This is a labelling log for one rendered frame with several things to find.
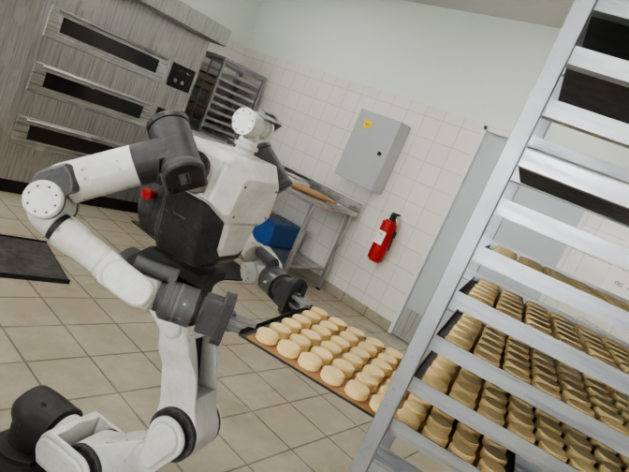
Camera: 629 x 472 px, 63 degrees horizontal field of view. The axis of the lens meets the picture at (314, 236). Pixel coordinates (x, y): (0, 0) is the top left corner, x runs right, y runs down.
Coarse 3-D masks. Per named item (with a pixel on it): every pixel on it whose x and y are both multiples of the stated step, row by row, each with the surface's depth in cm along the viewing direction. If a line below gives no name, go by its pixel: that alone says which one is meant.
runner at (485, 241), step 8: (480, 240) 130; (488, 240) 130; (512, 248) 127; (520, 256) 127; (528, 256) 126; (544, 264) 125; (560, 272) 123; (592, 288) 121; (600, 288) 120; (616, 296) 119
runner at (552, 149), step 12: (528, 144) 123; (540, 144) 125; (552, 144) 124; (564, 156) 123; (576, 156) 122; (588, 156) 121; (588, 168) 119; (600, 168) 120; (612, 168) 119; (624, 180) 116
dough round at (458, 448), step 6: (450, 444) 97; (456, 444) 97; (462, 444) 98; (450, 450) 96; (456, 450) 95; (462, 450) 96; (468, 450) 97; (462, 456) 95; (468, 456) 95; (474, 456) 96; (468, 462) 95
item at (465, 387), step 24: (432, 384) 97; (456, 384) 103; (480, 384) 108; (480, 408) 95; (504, 408) 100; (528, 408) 106; (528, 432) 93; (552, 432) 98; (576, 432) 105; (576, 456) 93; (600, 456) 98; (624, 456) 102
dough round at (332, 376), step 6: (324, 366) 108; (330, 366) 108; (324, 372) 105; (330, 372) 106; (336, 372) 107; (342, 372) 108; (324, 378) 105; (330, 378) 104; (336, 378) 104; (342, 378) 105; (330, 384) 105; (336, 384) 105
